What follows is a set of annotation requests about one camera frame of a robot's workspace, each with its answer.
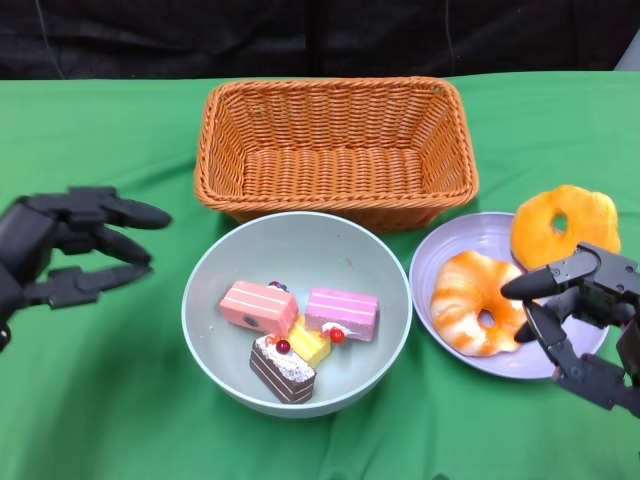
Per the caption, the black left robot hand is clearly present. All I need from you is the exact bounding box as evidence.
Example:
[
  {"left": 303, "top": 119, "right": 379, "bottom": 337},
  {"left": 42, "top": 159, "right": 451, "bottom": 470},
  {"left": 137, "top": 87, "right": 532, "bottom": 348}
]
[{"left": 0, "top": 186, "right": 173, "bottom": 351}]

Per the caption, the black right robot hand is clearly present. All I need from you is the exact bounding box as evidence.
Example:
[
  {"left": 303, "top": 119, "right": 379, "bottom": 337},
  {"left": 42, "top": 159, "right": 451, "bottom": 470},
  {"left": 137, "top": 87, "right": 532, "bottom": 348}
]
[{"left": 499, "top": 242, "right": 640, "bottom": 419}]

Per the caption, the plain orange ring bread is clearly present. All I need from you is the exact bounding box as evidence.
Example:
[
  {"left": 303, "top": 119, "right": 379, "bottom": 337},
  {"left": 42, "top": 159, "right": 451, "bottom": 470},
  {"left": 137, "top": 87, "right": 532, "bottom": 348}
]
[{"left": 510, "top": 184, "right": 622, "bottom": 271}]

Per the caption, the striped orange white ring bread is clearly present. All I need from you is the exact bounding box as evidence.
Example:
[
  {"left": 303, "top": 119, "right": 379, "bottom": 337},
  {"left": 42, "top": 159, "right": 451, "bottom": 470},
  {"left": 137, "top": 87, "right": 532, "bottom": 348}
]
[{"left": 429, "top": 250, "right": 534, "bottom": 358}]

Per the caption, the pale grey-green bowl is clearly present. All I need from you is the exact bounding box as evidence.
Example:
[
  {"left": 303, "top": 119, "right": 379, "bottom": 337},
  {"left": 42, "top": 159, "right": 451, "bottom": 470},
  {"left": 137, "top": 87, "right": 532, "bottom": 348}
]
[{"left": 180, "top": 211, "right": 414, "bottom": 419}]

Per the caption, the lavender round plate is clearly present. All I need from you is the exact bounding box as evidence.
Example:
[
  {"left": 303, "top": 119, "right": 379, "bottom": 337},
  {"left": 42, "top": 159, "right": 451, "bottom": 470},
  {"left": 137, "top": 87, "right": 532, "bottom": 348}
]
[{"left": 408, "top": 212, "right": 611, "bottom": 381}]

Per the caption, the salmon pink layered cake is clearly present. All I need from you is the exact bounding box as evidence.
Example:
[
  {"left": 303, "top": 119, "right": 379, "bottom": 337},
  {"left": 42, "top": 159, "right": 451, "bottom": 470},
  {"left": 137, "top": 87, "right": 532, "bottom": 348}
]
[{"left": 218, "top": 279, "right": 300, "bottom": 339}]

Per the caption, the magenta pink layered cake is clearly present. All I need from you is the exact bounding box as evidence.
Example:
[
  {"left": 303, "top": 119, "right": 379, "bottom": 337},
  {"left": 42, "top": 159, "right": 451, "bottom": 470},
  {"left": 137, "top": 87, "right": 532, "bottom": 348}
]
[{"left": 304, "top": 287, "right": 380, "bottom": 344}]

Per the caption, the chocolate layered cake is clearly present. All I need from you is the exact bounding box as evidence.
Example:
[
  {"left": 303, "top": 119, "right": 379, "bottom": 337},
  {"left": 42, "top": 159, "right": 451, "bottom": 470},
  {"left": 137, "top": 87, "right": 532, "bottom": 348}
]
[{"left": 248, "top": 334, "right": 318, "bottom": 405}]

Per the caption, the orange wicker basket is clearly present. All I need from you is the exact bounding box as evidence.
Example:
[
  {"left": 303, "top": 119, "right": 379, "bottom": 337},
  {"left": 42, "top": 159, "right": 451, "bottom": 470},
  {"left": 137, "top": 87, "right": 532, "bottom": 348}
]
[{"left": 193, "top": 76, "right": 480, "bottom": 234}]

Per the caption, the yellow layered cake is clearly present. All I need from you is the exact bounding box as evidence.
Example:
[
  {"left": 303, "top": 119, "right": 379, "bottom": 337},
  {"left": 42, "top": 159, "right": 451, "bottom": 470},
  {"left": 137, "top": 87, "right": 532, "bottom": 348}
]
[{"left": 288, "top": 322, "right": 346, "bottom": 371}]

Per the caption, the green tablecloth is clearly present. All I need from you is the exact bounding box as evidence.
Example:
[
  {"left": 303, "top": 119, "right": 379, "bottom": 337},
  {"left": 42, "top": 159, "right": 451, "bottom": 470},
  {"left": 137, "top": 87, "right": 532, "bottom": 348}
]
[{"left": 0, "top": 73, "right": 640, "bottom": 480}]

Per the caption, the pale grey panel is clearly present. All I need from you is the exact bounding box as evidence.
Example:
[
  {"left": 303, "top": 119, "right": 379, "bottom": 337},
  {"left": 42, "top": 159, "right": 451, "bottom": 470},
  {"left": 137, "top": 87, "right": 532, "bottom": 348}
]
[{"left": 613, "top": 47, "right": 640, "bottom": 74}]

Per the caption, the black backdrop curtain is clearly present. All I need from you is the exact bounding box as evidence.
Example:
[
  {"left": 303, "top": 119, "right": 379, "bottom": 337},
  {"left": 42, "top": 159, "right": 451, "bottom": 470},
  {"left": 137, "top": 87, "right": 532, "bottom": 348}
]
[{"left": 0, "top": 0, "right": 640, "bottom": 81}]

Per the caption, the thin white hanging cable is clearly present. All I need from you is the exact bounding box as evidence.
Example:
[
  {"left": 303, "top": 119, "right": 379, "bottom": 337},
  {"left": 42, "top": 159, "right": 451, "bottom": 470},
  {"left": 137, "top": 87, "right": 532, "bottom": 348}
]
[{"left": 443, "top": 0, "right": 456, "bottom": 77}]

